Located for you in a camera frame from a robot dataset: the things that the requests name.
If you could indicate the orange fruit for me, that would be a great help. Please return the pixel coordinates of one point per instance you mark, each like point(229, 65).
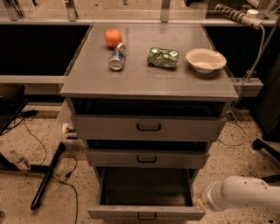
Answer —
point(112, 37)

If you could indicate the grey top drawer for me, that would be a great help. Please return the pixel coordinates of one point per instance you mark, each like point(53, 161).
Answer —
point(147, 128)

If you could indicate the blue silver soda can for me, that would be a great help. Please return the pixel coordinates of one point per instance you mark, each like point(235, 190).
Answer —
point(118, 57)

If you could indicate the black office chair base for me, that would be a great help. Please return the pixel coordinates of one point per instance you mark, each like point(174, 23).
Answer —
point(261, 145)

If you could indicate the clear plastic bottle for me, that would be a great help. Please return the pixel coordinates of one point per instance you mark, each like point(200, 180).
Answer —
point(19, 161)

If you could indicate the grey bottom drawer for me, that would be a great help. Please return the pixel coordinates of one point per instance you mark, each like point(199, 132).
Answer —
point(145, 194)

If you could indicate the grey drawer cabinet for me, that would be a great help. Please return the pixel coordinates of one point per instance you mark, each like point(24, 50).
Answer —
point(141, 89)

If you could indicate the clear plastic bin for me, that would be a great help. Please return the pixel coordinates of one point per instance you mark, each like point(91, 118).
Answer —
point(64, 129)

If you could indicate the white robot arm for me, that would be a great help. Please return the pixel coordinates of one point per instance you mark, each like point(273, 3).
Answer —
point(237, 192)

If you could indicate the white paper bowl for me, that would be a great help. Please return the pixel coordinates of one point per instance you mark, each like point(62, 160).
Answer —
point(205, 60)

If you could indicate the grey drawer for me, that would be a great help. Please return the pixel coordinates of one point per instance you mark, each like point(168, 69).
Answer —
point(147, 158)
point(147, 128)
point(145, 194)

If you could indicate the white power strip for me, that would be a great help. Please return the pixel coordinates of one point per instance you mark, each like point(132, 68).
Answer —
point(249, 18)

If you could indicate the black metal stand leg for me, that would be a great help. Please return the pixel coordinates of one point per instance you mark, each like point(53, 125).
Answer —
point(49, 172)

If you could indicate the green foil snack bag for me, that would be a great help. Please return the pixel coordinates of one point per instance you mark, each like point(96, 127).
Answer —
point(160, 57)

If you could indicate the grey middle drawer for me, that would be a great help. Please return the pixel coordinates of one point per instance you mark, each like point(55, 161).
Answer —
point(147, 158)

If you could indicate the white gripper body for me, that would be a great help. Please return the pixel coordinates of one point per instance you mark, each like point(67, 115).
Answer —
point(207, 196)

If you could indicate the black box on left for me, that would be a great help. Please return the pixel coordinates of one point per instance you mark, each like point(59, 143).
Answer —
point(12, 101)

